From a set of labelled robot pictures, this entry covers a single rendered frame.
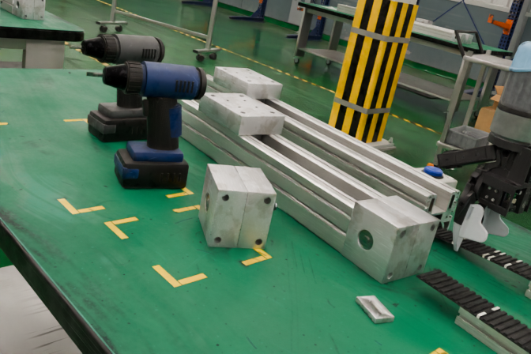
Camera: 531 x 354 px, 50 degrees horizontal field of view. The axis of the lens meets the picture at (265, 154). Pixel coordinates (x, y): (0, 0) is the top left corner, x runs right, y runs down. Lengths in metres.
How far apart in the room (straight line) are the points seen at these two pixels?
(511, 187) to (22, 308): 1.24
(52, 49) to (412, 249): 1.94
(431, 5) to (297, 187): 8.84
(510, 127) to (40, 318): 1.22
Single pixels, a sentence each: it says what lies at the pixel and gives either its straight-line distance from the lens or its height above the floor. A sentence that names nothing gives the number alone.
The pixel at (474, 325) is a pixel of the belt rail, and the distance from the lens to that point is 0.85.
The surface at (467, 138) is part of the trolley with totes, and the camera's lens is 4.02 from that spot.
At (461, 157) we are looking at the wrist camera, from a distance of 1.03.
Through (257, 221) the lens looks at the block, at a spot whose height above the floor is 0.83.
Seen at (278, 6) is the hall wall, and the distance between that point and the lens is 11.86.
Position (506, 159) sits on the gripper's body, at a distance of 1.00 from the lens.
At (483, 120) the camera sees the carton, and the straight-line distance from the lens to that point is 6.08.
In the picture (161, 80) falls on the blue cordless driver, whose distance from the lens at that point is 0.96.
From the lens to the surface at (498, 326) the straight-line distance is 0.82.
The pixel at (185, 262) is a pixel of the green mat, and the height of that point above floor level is 0.78.
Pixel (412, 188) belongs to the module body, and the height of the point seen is 0.86.
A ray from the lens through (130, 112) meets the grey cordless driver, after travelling 1.23.
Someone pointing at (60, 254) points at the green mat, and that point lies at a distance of 0.81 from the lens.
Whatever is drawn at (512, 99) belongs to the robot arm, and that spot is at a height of 1.07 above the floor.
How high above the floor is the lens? 1.20
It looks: 19 degrees down
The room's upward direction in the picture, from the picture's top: 12 degrees clockwise
